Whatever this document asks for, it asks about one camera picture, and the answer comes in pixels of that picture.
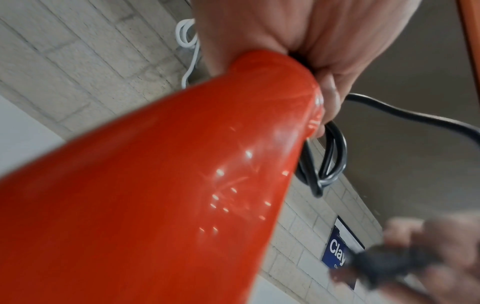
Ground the person's right hand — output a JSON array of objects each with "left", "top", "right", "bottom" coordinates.
[{"left": 329, "top": 212, "right": 480, "bottom": 304}]

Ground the orange wall trim strip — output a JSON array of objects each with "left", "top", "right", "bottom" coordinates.
[{"left": 457, "top": 0, "right": 480, "bottom": 99}]

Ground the black hair dryer cord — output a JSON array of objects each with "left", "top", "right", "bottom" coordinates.
[{"left": 290, "top": 52, "right": 480, "bottom": 290}]

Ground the person's left hand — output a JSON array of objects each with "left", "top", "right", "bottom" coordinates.
[{"left": 190, "top": 0, "right": 421, "bottom": 139}]

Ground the purple wall poster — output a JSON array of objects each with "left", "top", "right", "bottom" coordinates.
[{"left": 321, "top": 216, "right": 366, "bottom": 290}]

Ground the white wall cable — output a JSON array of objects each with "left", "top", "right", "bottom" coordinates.
[{"left": 175, "top": 18, "right": 202, "bottom": 90}]

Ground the orange hair dryer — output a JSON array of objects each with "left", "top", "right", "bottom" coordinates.
[{"left": 0, "top": 50, "right": 325, "bottom": 304}]

